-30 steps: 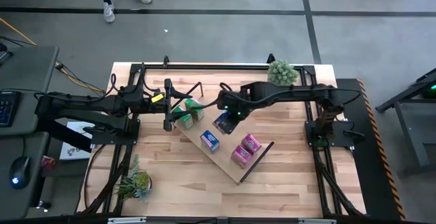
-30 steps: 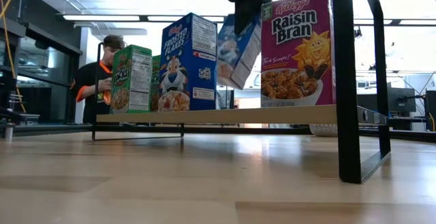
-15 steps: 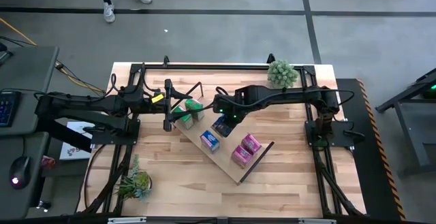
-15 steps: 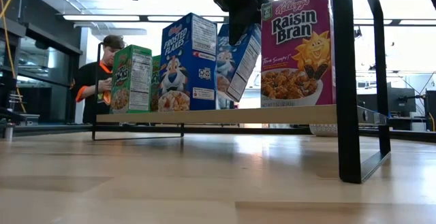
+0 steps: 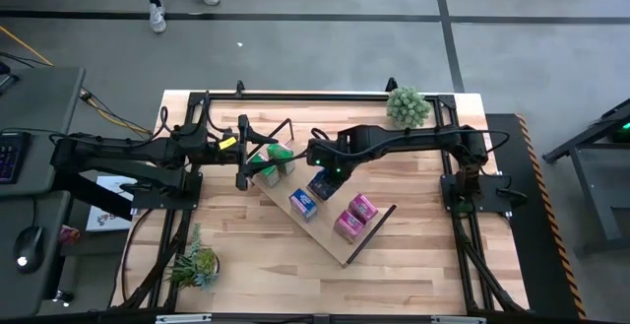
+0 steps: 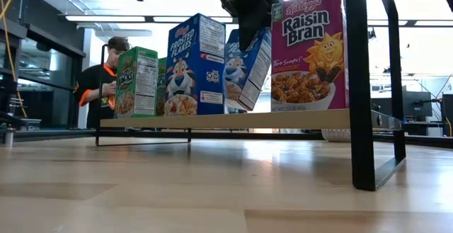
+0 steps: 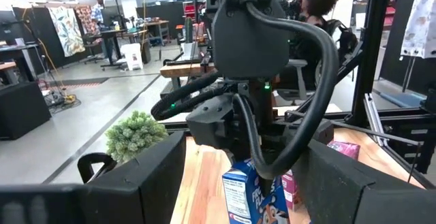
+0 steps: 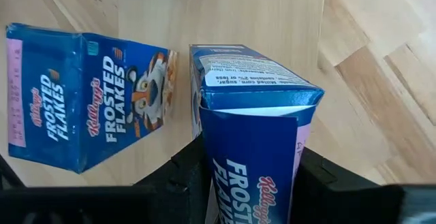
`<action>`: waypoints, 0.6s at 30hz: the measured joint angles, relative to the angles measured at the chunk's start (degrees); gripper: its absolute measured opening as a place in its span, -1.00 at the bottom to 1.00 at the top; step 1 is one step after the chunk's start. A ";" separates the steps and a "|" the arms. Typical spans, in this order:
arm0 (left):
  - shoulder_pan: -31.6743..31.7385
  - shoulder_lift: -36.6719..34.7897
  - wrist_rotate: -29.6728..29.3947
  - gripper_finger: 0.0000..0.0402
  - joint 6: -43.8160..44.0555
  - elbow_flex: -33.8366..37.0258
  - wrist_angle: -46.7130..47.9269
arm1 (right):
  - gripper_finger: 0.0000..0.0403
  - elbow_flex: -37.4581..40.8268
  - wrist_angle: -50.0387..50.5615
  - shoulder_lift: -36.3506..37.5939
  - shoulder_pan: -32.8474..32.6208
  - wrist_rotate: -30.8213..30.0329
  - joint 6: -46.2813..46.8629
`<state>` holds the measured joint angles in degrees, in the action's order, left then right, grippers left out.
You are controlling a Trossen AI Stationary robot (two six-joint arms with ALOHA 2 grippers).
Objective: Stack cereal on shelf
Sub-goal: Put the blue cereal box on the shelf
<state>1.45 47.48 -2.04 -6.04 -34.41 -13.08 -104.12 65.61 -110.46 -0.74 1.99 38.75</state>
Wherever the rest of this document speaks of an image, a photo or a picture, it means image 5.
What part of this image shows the black keyboard cable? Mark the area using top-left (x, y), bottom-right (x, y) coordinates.
top-left (0, 126), bottom-right (65, 141)

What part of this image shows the yellow cable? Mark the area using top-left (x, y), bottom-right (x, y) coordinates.
top-left (0, 25), bottom-right (155, 137)

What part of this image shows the silver metal bracket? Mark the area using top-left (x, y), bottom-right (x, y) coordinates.
top-left (431, 315), bottom-right (487, 324)
top-left (156, 313), bottom-right (213, 324)

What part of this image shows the white paper with logo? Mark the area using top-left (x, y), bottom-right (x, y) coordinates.
top-left (86, 174), bottom-right (138, 233)

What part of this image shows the pink cereal box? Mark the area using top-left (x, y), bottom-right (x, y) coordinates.
top-left (333, 209), bottom-right (366, 244)
top-left (347, 193), bottom-right (379, 225)

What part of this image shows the round pale green succulent plant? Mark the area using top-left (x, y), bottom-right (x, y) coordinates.
top-left (385, 85), bottom-right (432, 131)

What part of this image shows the green cereal box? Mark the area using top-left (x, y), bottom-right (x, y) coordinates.
top-left (248, 152), bottom-right (281, 188)
top-left (266, 142), bottom-right (296, 176)

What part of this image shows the black computer mouse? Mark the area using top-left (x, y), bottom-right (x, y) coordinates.
top-left (13, 225), bottom-right (45, 275)

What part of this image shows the grey desk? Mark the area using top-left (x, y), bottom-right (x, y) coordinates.
top-left (0, 66), bottom-right (86, 318)

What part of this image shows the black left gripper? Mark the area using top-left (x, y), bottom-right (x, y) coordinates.
top-left (235, 114), bottom-right (280, 191)

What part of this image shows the dark metal workstation frame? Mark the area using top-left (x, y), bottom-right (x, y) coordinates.
top-left (542, 97), bottom-right (630, 259)

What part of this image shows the black metal table frame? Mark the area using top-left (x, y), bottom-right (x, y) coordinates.
top-left (112, 78), bottom-right (531, 315)

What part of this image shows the black keyboard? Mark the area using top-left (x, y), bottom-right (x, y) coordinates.
top-left (0, 131), bottom-right (32, 185)

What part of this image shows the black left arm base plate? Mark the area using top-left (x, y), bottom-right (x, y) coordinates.
top-left (130, 173), bottom-right (203, 212)

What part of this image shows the black floor cable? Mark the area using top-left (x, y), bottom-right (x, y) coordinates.
top-left (0, 51), bottom-right (53, 68)

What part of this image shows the blue cereal box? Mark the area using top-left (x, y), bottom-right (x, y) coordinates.
top-left (288, 188), bottom-right (319, 223)
top-left (307, 168), bottom-right (341, 202)

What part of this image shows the small red object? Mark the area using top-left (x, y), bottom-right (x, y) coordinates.
top-left (59, 225), bottom-right (83, 246)

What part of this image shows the spiky green potted plant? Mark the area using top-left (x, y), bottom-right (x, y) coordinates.
top-left (165, 223), bottom-right (221, 293)

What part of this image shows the black mat with hazard stripe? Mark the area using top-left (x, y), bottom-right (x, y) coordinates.
top-left (484, 112), bottom-right (588, 320)

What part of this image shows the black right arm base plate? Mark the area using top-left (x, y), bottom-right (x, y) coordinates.
top-left (440, 173), bottom-right (513, 216)

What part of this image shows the black looped cable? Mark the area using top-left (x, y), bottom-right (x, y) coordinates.
top-left (120, 208), bottom-right (149, 305)

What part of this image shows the wooden shelf with black ends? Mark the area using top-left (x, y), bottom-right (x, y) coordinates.
top-left (240, 118), bottom-right (399, 270)

